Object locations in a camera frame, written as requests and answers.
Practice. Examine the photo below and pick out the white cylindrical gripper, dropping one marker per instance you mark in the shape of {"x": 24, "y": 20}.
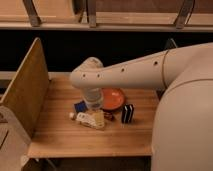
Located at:
{"x": 93, "y": 98}

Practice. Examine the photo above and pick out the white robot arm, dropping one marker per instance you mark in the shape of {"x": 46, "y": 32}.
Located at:
{"x": 182, "y": 137}

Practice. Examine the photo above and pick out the black white striped eraser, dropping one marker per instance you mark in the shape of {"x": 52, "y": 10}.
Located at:
{"x": 127, "y": 113}

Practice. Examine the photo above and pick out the blue block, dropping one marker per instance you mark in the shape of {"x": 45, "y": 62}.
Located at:
{"x": 80, "y": 107}

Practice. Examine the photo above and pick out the yellow sponge block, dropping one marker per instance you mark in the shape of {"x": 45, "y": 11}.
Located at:
{"x": 99, "y": 119}

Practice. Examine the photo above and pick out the orange plate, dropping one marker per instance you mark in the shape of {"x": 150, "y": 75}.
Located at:
{"x": 113, "y": 98}

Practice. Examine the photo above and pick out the white toy vehicle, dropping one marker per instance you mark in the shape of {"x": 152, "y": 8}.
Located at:
{"x": 86, "y": 119}

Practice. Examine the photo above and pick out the small dark red object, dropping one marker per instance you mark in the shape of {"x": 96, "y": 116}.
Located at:
{"x": 108, "y": 116}

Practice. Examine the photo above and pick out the wooden side panel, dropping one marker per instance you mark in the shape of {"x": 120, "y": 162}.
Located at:
{"x": 23, "y": 98}

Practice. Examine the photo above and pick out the wooden shelf rail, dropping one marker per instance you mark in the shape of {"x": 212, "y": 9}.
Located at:
{"x": 108, "y": 15}

